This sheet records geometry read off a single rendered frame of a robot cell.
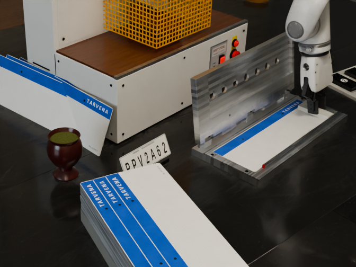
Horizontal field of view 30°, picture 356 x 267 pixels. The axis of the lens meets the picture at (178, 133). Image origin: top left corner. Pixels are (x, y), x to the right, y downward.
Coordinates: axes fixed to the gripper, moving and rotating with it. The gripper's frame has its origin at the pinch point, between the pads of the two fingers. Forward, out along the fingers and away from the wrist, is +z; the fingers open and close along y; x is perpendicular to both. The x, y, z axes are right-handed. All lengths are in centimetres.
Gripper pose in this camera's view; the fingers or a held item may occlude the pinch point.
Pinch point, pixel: (316, 104)
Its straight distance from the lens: 189.5
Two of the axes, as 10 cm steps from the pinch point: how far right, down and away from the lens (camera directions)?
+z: 1.2, 9.1, 3.9
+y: 6.5, -3.7, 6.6
